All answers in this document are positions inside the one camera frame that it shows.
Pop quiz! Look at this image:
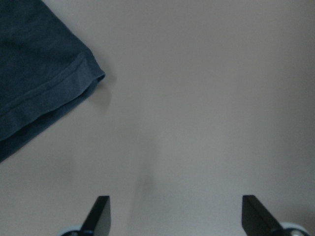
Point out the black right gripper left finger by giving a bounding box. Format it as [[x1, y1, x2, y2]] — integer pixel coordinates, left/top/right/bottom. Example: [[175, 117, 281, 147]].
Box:
[[80, 196, 111, 236]]

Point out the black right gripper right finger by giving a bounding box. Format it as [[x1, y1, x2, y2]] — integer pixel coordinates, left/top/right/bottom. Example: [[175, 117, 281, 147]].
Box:
[[242, 195, 283, 236]]

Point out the black t-shirt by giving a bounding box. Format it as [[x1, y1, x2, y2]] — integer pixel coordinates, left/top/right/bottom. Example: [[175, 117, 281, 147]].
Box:
[[0, 0, 105, 160]]

